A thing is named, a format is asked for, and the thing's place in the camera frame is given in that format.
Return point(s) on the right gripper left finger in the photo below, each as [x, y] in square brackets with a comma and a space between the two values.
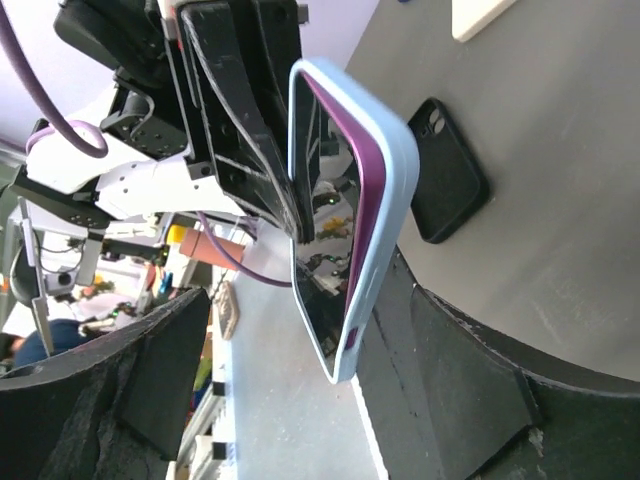
[113, 408]

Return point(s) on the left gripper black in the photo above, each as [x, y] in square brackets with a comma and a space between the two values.
[239, 54]

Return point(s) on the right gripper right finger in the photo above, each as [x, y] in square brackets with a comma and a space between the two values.
[451, 398]

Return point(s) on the purple edged black phone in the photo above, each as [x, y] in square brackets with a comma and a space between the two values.
[341, 173]

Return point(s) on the light blue phone case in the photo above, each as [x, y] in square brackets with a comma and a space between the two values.
[400, 153]

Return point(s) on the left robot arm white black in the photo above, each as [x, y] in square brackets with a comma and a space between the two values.
[198, 122]

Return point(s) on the black phone case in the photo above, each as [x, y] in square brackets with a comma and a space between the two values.
[452, 186]

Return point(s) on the beige phone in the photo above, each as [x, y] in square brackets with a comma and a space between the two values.
[469, 17]

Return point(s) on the slotted grey cable duct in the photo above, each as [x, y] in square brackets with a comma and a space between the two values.
[208, 447]

